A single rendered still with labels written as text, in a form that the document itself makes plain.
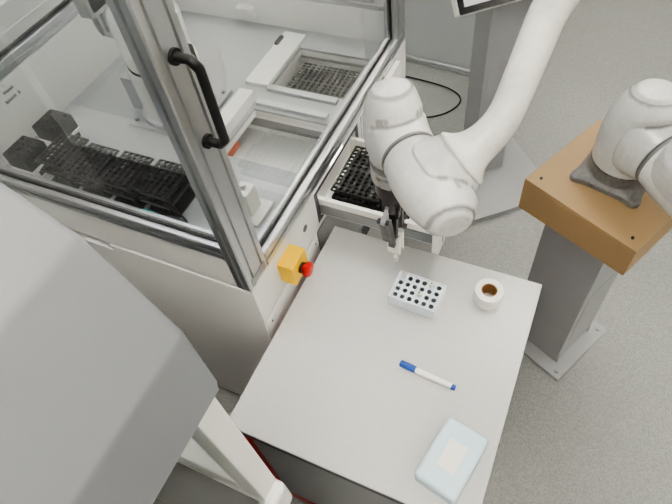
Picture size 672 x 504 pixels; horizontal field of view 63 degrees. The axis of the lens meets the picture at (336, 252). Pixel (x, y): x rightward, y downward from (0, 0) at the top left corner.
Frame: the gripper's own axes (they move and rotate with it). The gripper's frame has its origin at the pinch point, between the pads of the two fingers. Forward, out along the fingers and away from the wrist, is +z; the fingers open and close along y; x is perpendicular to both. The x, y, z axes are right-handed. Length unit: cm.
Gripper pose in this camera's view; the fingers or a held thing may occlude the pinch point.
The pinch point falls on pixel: (395, 240)
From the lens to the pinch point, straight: 124.2
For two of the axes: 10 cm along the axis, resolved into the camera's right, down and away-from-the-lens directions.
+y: -4.4, 7.5, -5.0
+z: 1.0, 5.9, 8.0
